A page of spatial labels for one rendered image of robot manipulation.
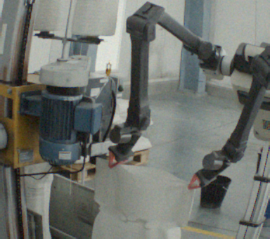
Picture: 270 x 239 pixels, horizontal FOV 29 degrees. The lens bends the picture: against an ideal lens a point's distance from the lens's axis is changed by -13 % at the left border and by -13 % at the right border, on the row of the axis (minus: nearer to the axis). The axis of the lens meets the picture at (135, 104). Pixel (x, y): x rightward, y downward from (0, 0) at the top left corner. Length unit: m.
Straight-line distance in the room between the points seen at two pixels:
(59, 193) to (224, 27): 8.24
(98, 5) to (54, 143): 0.50
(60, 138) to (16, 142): 0.20
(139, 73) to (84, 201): 1.00
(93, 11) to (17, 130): 0.51
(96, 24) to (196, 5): 8.93
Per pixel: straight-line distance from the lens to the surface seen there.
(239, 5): 10.70
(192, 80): 10.95
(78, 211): 2.90
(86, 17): 1.98
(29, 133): 2.07
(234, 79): 2.34
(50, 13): 2.16
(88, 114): 1.90
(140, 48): 1.99
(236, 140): 1.94
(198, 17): 10.84
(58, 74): 1.87
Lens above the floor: 1.67
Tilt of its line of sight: 10 degrees down
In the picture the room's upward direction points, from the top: 6 degrees clockwise
